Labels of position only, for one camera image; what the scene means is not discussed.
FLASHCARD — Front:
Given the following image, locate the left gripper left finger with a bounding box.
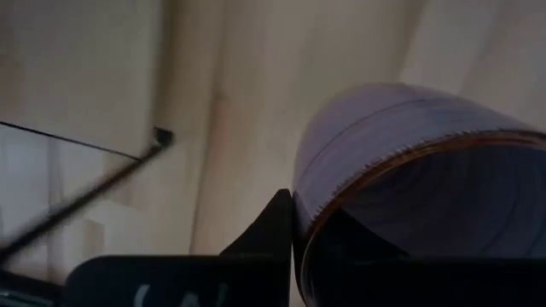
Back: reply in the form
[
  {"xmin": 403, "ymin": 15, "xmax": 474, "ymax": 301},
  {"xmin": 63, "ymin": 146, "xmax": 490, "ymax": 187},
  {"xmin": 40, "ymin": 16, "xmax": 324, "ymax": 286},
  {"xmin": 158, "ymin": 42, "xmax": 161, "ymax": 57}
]
[{"xmin": 62, "ymin": 188, "xmax": 294, "ymax": 307}]

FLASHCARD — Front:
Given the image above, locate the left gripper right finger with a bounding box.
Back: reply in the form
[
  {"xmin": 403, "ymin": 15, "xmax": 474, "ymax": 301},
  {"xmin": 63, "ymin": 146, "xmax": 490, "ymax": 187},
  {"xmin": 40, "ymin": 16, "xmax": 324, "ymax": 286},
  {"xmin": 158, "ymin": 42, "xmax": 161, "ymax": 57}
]
[{"xmin": 298, "ymin": 207, "xmax": 546, "ymax": 307}]

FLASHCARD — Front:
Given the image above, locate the smooth lilac mug brown rim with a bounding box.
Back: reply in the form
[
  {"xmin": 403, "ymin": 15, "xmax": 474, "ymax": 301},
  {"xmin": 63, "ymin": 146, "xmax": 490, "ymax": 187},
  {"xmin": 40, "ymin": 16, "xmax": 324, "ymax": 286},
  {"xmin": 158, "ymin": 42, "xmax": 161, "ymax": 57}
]
[{"xmin": 291, "ymin": 82, "xmax": 546, "ymax": 307}]

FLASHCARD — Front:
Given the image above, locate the wooden rack black metal frame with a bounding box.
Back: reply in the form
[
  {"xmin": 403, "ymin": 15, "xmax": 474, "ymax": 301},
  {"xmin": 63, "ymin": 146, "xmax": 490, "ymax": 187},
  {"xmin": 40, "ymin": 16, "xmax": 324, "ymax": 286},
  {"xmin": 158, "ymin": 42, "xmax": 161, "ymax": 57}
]
[{"xmin": 0, "ymin": 120, "xmax": 176, "ymax": 295}]

